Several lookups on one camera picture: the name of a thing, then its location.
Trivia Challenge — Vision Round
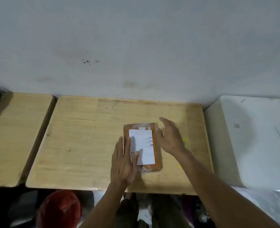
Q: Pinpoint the person's right hand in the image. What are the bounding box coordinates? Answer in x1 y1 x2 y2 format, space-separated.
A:
155 117 189 157

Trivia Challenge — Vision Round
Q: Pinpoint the person's left hand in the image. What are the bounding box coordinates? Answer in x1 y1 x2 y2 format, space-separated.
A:
110 136 140 187

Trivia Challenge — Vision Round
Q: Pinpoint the orange parcel with white label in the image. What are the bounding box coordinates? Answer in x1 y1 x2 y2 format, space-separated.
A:
123 123 163 173

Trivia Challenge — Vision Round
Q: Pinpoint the person's right forearm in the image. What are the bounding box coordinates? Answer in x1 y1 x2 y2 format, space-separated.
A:
177 149 280 228

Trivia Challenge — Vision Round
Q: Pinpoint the person's left forearm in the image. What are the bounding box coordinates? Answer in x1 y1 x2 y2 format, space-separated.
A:
79 181 129 228

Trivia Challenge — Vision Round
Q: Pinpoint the yellow marker pen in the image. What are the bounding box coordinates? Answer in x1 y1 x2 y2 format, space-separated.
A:
178 138 190 169

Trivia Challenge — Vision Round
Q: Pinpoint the person's left leg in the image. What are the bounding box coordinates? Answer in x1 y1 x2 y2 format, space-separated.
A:
116 193 140 228

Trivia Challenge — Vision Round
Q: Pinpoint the person's leg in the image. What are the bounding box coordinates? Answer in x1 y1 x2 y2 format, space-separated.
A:
151 194 192 228
116 193 140 228

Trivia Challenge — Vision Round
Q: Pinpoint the person's right leg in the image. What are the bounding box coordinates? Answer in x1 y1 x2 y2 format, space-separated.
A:
151 194 192 228

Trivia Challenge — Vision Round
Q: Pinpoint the red plastic stool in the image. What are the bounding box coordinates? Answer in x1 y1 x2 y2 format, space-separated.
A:
36 190 82 228

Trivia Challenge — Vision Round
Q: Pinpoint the white table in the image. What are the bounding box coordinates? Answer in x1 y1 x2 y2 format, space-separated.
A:
204 95 280 191

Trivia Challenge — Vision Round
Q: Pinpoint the small wooden table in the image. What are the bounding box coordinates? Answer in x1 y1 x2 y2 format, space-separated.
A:
0 92 55 188

